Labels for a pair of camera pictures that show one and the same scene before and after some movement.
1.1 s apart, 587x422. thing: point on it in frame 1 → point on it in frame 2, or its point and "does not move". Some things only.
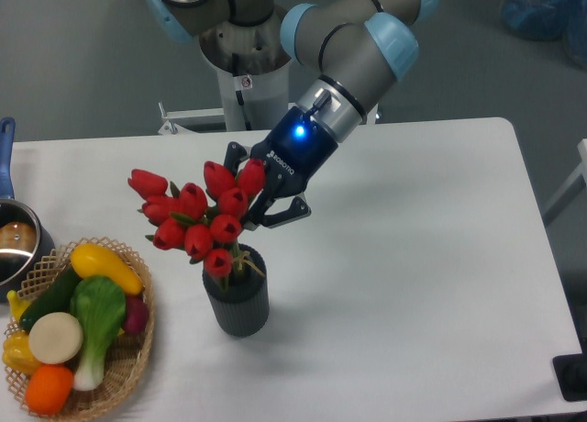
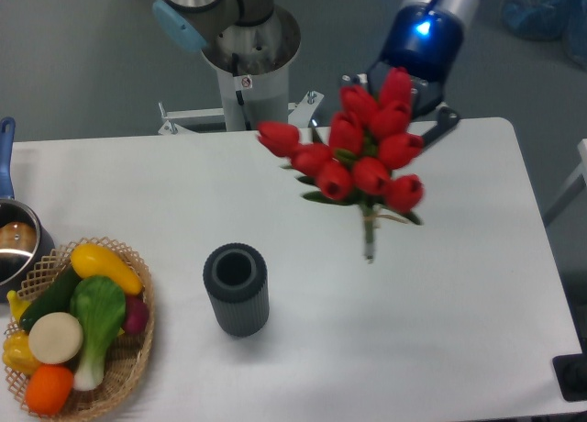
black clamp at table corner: (570, 372) does not move
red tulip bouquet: (204, 221) → (355, 159)
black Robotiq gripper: (293, 150) → (426, 40)
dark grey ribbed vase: (240, 304) does not move
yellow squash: (94, 260) does not move
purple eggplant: (138, 315) does not move
